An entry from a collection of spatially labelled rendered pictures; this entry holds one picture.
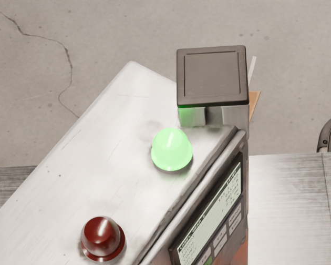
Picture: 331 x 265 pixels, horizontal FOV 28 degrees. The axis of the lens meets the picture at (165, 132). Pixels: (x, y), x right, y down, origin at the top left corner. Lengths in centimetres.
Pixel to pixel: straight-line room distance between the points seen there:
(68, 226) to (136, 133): 8
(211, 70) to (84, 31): 207
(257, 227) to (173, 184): 70
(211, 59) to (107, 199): 11
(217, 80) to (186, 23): 203
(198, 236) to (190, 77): 10
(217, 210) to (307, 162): 72
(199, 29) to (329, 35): 46
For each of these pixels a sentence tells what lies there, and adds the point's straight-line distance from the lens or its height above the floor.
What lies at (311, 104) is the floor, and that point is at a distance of 222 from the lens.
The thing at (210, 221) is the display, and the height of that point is 143.
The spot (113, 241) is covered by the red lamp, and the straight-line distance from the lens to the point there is 38.
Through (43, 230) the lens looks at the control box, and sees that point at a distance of 41.
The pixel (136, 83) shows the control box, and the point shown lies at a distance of 45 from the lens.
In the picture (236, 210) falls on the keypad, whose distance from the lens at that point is 50.
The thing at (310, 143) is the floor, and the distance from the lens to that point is 214.
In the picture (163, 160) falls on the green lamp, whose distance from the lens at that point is 40.
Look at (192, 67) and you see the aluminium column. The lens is 42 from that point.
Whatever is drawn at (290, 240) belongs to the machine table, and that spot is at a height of 83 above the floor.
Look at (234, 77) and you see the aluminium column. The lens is 42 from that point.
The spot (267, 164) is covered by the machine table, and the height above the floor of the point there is 83.
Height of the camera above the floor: 183
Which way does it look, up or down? 58 degrees down
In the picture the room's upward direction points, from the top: 11 degrees counter-clockwise
